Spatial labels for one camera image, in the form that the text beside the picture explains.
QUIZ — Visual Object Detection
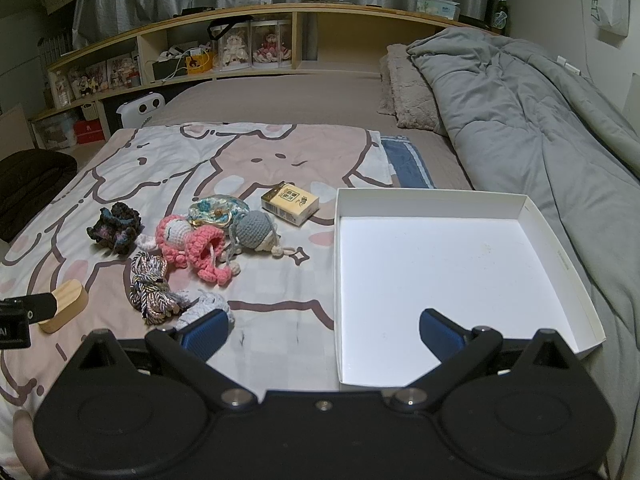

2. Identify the white small appliance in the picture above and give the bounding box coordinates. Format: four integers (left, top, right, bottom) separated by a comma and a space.
116, 91, 166, 129

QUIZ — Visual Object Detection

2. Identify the dark brown cloth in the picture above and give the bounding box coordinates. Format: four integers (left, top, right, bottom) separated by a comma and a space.
0, 149, 79, 242

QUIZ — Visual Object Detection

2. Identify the green glass bottle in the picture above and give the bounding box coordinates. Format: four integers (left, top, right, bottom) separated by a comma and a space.
492, 0, 510, 36

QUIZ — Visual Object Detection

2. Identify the clear doll display case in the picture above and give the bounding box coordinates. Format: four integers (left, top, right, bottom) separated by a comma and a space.
217, 22, 251, 70
251, 20, 293, 69

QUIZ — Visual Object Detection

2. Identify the floral patterned pouch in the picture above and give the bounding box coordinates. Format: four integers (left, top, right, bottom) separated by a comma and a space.
188, 195, 250, 228

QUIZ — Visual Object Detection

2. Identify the wooden headboard shelf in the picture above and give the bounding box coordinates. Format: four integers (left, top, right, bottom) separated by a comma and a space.
30, 4, 502, 136

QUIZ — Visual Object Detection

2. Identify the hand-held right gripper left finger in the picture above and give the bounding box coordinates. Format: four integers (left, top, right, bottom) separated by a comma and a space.
75, 308, 262, 412

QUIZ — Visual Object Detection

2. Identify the yellow small box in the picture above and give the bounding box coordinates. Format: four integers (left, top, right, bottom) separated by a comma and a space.
186, 52, 214, 76

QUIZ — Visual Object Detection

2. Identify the red box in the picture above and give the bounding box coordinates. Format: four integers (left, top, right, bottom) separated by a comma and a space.
74, 119, 107, 147

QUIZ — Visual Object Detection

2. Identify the pink crochet doll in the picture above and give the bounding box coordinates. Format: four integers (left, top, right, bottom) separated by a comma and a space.
137, 215, 242, 288

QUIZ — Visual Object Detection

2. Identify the clear storage bin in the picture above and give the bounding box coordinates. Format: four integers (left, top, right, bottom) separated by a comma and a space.
31, 112, 76, 150

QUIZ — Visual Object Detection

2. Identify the printed cartoon blanket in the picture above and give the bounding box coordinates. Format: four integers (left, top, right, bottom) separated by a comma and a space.
0, 122, 397, 463

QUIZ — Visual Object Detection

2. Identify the grey duvet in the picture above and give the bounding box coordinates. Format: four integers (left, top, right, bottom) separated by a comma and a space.
406, 27, 640, 480

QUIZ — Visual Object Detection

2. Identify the white cardboard box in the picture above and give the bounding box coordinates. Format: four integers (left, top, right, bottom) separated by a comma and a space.
333, 187, 607, 393

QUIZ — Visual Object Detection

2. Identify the clear water bottle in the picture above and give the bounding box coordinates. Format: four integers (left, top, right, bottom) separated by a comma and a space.
54, 71, 71, 109

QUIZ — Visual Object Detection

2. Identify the dark crochet scrunchie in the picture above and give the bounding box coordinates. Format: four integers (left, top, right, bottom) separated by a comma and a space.
90, 201, 142, 257

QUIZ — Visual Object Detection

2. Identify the grey fuzzy pillow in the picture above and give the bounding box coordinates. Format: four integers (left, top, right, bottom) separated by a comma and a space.
378, 44, 449, 137

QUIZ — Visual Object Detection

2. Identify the blue towel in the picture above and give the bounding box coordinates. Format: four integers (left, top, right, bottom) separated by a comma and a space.
380, 135, 435, 190

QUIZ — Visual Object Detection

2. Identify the oval wooden block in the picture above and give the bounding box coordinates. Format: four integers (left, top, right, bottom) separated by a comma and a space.
39, 280, 90, 334

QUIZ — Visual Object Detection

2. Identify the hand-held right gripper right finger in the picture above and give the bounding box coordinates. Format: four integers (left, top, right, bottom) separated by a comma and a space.
390, 308, 582, 413

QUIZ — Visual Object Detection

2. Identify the yellow cigarette pack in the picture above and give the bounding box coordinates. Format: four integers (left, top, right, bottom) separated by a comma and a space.
261, 183, 320, 227

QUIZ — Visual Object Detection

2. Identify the beige bed sheet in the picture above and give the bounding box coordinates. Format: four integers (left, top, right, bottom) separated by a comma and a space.
140, 76, 474, 191

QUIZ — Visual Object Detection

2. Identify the grey crochet doll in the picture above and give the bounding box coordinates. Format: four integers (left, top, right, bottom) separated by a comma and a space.
227, 210, 302, 273

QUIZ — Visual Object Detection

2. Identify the tissue box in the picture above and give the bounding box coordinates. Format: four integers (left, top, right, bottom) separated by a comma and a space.
416, 0, 461, 22

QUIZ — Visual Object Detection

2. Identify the braided rope bundle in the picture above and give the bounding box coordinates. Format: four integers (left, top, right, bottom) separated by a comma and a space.
130, 252, 185, 326

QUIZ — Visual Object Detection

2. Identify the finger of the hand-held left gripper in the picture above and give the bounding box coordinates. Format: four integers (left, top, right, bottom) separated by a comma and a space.
0, 292, 58, 322

